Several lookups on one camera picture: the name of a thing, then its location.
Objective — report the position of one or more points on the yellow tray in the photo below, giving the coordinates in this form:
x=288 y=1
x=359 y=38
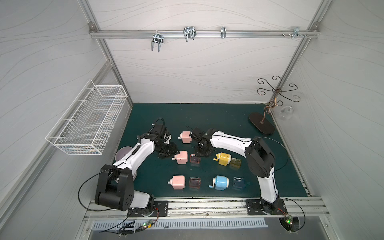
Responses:
x=235 y=163

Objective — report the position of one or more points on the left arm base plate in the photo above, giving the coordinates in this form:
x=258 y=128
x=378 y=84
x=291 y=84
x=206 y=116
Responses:
x=153 y=209

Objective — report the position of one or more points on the white wire basket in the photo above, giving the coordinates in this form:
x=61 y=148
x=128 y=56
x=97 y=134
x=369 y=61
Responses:
x=85 y=127

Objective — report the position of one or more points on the metal hook right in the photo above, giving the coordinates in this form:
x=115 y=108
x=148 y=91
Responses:
x=296 y=34

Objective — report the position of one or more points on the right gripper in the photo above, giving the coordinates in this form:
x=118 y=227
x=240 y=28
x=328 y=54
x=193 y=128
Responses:
x=202 y=147

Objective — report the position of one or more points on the blue tray front row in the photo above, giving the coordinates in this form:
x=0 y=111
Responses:
x=239 y=183

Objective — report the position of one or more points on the pink sharpener front row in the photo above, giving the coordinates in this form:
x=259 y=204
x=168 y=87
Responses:
x=177 y=182

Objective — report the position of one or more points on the aluminium top rail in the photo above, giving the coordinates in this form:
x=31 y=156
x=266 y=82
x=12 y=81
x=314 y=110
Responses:
x=201 y=34

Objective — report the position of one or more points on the metal hook small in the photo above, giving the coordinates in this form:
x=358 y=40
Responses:
x=223 y=32

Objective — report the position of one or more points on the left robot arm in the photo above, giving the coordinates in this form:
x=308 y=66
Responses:
x=115 y=188

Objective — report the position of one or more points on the clear glass cup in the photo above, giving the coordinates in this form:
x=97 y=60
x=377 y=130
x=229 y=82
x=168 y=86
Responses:
x=286 y=113

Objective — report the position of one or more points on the pink sharpener row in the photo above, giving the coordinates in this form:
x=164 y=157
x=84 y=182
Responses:
x=185 y=137
x=181 y=157
x=177 y=182

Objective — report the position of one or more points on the pink sharpener back row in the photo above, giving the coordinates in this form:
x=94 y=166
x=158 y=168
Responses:
x=185 y=137

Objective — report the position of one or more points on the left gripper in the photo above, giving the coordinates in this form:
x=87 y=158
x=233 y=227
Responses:
x=167 y=148

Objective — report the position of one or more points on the metal hook left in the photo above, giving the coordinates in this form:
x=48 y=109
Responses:
x=158 y=39

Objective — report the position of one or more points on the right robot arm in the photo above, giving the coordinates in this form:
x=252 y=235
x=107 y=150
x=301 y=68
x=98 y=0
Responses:
x=260 y=160

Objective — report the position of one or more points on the metal hook middle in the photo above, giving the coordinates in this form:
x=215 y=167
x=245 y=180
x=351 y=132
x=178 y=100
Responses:
x=189 y=33

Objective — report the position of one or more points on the purple bowl rear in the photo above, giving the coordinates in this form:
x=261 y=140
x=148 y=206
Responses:
x=122 y=152

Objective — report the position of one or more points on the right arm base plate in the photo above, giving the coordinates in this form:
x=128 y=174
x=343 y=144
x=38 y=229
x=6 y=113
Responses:
x=253 y=207

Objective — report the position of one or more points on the yellow sharpener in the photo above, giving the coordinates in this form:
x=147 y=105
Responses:
x=223 y=159

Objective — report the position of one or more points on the blue sharpener front row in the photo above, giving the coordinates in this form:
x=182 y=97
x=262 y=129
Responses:
x=220 y=183

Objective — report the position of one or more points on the red tray row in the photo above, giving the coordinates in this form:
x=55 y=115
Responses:
x=194 y=159
x=194 y=183

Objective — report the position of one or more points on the black metal hook stand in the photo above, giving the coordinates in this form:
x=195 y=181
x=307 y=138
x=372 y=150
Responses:
x=260 y=120

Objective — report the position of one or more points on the white slotted cable duct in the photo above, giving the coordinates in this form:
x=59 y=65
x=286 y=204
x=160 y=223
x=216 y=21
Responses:
x=182 y=224

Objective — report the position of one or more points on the red tray front row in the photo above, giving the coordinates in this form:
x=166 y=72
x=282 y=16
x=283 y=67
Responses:
x=194 y=183

